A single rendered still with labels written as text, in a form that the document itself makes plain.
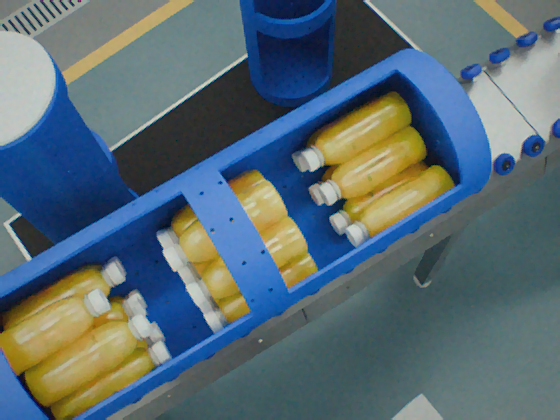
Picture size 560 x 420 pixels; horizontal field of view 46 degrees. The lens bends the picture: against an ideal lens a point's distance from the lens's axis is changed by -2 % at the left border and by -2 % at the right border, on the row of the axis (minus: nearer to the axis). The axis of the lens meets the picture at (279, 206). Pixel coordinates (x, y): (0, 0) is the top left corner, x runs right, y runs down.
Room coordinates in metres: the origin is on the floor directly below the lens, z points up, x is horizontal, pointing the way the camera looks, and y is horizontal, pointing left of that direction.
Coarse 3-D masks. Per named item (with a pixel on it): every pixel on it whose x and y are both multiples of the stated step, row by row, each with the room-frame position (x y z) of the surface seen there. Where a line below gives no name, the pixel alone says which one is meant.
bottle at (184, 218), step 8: (240, 176) 0.47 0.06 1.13; (248, 176) 0.47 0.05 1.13; (256, 176) 0.46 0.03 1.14; (232, 184) 0.46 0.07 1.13; (240, 184) 0.45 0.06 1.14; (248, 184) 0.45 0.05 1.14; (256, 184) 0.45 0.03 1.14; (240, 192) 0.44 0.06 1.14; (184, 208) 0.43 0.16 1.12; (176, 216) 0.42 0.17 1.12; (184, 216) 0.41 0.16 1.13; (192, 216) 0.41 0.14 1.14; (176, 224) 0.40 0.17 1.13; (184, 224) 0.40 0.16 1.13; (168, 232) 0.39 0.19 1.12; (176, 232) 0.39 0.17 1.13; (176, 240) 0.38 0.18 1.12
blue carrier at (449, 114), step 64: (384, 64) 0.62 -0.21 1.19; (448, 128) 0.47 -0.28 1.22; (192, 192) 0.41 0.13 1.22; (448, 192) 0.40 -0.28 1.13; (64, 256) 0.34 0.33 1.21; (128, 256) 0.40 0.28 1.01; (256, 256) 0.30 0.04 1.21; (320, 256) 0.36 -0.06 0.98; (0, 320) 0.30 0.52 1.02; (192, 320) 0.27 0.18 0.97; (256, 320) 0.23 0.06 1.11; (0, 384) 0.16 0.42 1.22
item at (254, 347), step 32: (512, 64) 0.75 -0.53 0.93; (544, 64) 0.74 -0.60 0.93; (480, 96) 0.68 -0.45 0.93; (512, 96) 0.67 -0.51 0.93; (544, 96) 0.66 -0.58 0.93; (512, 128) 0.60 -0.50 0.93; (544, 128) 0.59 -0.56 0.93; (544, 160) 0.54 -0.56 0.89; (512, 192) 0.49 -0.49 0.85; (448, 224) 0.43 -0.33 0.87; (352, 288) 0.32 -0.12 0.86; (288, 320) 0.27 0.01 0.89; (256, 352) 0.22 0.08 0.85; (192, 384) 0.17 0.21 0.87; (128, 416) 0.12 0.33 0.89
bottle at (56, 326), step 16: (64, 304) 0.27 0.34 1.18; (80, 304) 0.27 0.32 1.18; (32, 320) 0.25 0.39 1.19; (48, 320) 0.25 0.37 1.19; (64, 320) 0.25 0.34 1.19; (80, 320) 0.25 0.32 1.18; (0, 336) 0.23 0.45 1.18; (16, 336) 0.23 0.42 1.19; (32, 336) 0.23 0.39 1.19; (48, 336) 0.23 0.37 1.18; (64, 336) 0.22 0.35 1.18; (80, 336) 0.23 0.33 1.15; (16, 352) 0.21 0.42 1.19; (32, 352) 0.20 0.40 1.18; (48, 352) 0.20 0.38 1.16; (16, 368) 0.19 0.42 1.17
